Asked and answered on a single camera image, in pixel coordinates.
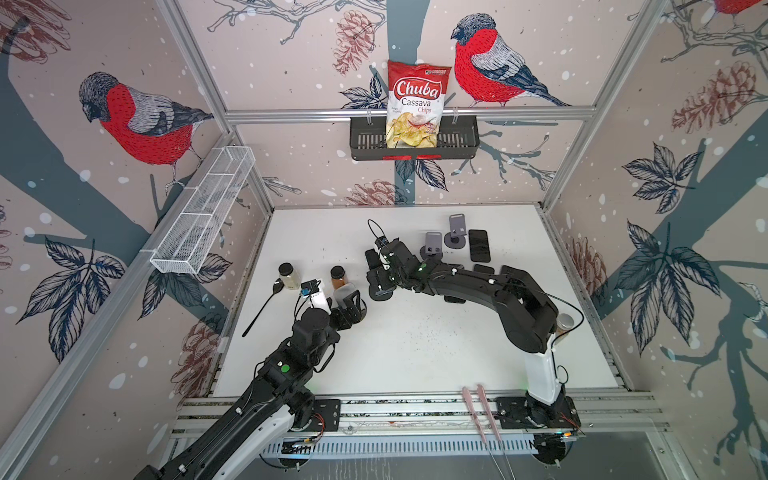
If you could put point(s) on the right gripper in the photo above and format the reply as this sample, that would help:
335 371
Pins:
385 286

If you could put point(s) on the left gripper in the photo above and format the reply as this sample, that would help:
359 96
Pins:
353 311

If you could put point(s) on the grey phone stand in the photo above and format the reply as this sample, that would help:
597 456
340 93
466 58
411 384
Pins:
456 237
432 248

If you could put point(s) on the black phone stand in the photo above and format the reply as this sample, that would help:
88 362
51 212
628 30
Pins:
375 267

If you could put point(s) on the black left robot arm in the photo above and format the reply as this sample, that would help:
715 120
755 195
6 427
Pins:
276 400

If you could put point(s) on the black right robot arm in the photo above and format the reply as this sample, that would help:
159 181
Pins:
527 314

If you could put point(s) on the black round stand base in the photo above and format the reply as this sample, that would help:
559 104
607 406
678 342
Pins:
378 293

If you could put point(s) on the black-lid brown spice jar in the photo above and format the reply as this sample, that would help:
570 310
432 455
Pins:
338 277

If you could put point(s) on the black-lid pale spice jar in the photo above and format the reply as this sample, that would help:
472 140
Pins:
289 276

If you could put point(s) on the black spoon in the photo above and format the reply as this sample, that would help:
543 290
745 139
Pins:
277 286

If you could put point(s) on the pink chopstick right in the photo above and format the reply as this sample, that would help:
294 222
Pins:
495 430

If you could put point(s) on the amber jar right side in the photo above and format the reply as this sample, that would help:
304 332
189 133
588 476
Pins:
564 324

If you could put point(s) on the Chuba cassava chips bag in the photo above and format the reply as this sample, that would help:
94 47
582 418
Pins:
416 97

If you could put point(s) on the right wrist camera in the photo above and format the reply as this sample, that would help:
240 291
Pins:
380 242

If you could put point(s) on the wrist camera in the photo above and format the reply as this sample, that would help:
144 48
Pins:
312 289
380 242

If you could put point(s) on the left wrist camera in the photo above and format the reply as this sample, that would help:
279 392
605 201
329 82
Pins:
312 289

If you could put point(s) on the base rail plate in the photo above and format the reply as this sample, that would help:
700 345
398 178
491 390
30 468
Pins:
440 424

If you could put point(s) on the black wall basket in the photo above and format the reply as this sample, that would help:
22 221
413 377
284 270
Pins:
458 138

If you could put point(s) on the white wire mesh shelf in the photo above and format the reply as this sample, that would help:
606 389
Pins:
191 237

